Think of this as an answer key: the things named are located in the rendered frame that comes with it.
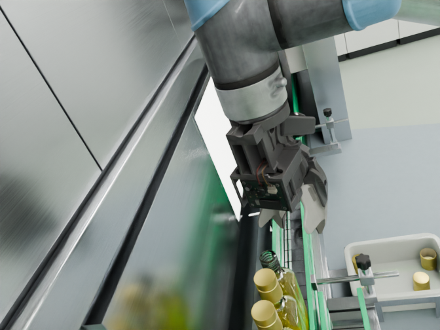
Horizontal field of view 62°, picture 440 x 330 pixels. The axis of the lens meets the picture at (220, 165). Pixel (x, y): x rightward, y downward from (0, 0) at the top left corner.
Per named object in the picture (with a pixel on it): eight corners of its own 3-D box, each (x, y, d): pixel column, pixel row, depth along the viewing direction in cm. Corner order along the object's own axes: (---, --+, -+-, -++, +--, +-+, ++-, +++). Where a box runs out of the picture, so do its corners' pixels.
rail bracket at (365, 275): (317, 296, 82) (305, 259, 75) (399, 289, 77) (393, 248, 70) (319, 309, 79) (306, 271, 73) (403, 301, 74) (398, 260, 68)
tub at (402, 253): (347, 265, 101) (342, 243, 97) (437, 254, 95) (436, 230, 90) (358, 323, 87) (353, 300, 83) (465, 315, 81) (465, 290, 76)
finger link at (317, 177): (302, 209, 51) (274, 160, 48) (306, 201, 52) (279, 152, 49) (334, 207, 48) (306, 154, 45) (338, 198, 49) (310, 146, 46)
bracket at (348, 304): (331, 314, 85) (326, 296, 81) (375, 311, 82) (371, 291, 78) (333, 329, 82) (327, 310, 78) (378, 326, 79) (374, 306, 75)
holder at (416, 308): (328, 269, 103) (323, 250, 99) (437, 256, 95) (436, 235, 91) (335, 326, 89) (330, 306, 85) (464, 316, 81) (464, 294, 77)
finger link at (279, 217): (253, 244, 54) (247, 200, 49) (268, 216, 58) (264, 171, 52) (272, 251, 53) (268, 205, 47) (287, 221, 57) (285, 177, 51)
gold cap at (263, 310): (259, 317, 55) (251, 300, 53) (282, 315, 54) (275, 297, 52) (258, 340, 53) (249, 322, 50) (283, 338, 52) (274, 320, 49)
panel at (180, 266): (242, 144, 129) (209, 52, 112) (251, 142, 128) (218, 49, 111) (195, 455, 56) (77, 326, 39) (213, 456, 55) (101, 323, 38)
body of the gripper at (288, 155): (241, 211, 48) (209, 133, 42) (267, 170, 53) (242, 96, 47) (296, 217, 43) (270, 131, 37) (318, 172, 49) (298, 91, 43)
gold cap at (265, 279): (260, 286, 60) (253, 268, 58) (282, 283, 59) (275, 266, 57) (260, 305, 57) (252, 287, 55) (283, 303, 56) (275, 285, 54)
